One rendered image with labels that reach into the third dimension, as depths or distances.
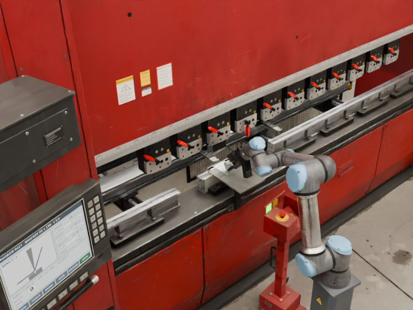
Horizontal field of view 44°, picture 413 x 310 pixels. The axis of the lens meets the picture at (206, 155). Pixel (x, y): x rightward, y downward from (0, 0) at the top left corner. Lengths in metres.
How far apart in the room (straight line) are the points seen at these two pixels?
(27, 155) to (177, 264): 1.48
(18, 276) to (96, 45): 0.95
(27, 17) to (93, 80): 0.52
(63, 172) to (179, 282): 1.21
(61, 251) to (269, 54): 1.58
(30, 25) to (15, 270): 0.77
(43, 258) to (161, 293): 1.28
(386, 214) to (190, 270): 1.91
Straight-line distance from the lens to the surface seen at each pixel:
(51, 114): 1.62
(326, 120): 3.55
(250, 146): 2.59
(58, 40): 1.84
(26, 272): 1.75
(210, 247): 3.00
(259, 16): 2.70
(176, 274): 2.93
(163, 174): 3.03
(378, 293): 3.69
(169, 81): 2.42
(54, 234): 1.76
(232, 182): 2.78
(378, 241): 4.07
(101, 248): 1.97
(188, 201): 2.86
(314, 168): 2.23
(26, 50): 1.80
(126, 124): 2.36
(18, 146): 1.57
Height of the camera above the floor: 2.63
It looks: 33 degrees down
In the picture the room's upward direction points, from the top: 2 degrees counter-clockwise
